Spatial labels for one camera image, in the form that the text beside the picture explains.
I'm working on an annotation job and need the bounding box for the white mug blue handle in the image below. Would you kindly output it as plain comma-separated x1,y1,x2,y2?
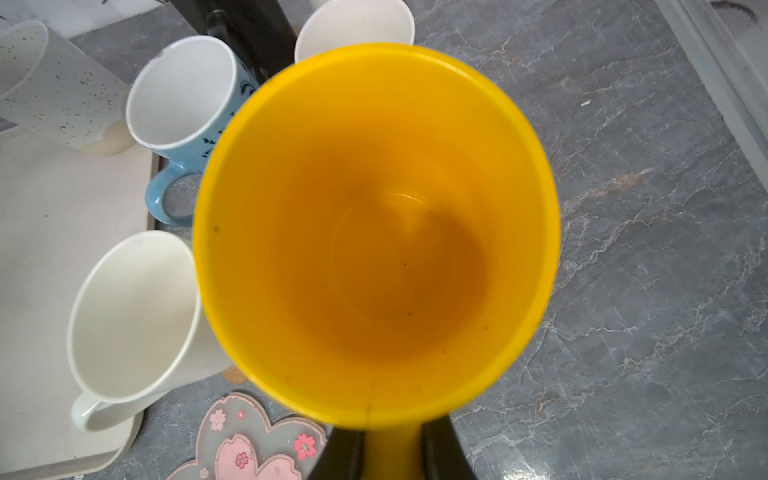
125,35,261,227

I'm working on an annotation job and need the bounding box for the white mug red inside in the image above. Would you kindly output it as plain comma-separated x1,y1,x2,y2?
294,0,416,63

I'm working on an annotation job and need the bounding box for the aluminium corner post right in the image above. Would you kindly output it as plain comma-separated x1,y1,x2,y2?
656,0,767,184

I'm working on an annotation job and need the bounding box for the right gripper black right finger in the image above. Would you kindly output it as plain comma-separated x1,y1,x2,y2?
421,416,477,480

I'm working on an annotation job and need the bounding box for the plain white mug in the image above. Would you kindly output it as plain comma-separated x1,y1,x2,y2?
67,231,233,432

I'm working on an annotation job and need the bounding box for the yellow mug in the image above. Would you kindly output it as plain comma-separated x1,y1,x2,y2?
193,43,561,479

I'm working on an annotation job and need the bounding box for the pink flower coaster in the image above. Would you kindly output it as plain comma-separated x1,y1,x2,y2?
169,392,327,480

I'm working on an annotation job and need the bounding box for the beige serving tray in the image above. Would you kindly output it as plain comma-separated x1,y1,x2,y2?
1,128,158,479

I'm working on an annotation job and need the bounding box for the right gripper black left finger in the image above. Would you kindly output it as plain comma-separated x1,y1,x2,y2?
308,427,365,480

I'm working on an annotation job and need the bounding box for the black ceramic mug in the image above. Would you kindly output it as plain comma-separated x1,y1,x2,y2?
171,0,297,82

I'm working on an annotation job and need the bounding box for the white speckled cup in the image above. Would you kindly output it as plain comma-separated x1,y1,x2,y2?
1,20,135,155

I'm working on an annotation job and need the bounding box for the brown paw coaster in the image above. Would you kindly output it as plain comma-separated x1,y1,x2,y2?
221,366,249,385

